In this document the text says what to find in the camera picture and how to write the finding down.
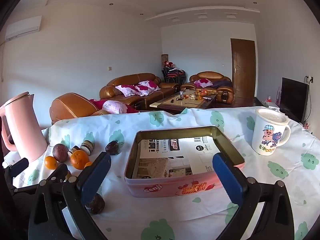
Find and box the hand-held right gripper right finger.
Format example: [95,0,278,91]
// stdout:
[212,152,295,240]

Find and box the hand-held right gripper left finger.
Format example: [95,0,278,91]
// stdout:
[28,151,112,240]

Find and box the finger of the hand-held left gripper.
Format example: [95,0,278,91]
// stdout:
[4,157,38,198]
[46,164,68,183]

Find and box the medium orange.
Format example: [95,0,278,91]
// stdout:
[45,156,58,170]

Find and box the dark wrinkled passion fruit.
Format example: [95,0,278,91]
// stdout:
[85,194,105,215]

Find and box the large orange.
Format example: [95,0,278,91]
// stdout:
[70,150,90,170]

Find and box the chocolate donut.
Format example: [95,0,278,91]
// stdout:
[105,140,122,155]

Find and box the round layered cake piece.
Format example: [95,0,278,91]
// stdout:
[80,140,95,154]

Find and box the printed paper leaflet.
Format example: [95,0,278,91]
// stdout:
[132,136,222,179]

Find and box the white cartoon mug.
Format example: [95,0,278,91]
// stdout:
[251,115,292,156]

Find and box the white green printed tablecloth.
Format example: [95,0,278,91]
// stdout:
[2,106,318,240]

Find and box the pale pink pillow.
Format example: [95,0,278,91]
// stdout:
[102,100,128,114]

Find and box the red cushion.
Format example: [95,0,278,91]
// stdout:
[89,99,110,110]

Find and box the dark wooden coffee table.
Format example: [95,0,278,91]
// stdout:
[149,91,217,114]

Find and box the white red floral pillow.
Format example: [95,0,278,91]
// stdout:
[194,78,213,88]
[134,84,153,97]
[115,84,139,97]
[139,80,160,92]

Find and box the purple blanket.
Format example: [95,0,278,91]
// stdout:
[211,79,233,89]

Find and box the brown leather three-seat sofa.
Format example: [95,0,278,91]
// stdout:
[99,73,180,110]

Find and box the black television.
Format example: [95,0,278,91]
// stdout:
[279,77,310,124]

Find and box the brown leather armchair with blanket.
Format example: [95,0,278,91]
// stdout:
[180,71,235,103]

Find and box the brown wooden door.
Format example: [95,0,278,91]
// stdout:
[230,38,257,99]

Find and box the stack of dark chairs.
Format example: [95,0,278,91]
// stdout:
[161,66,187,84]

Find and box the white air conditioner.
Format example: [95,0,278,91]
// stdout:
[5,15,42,41]

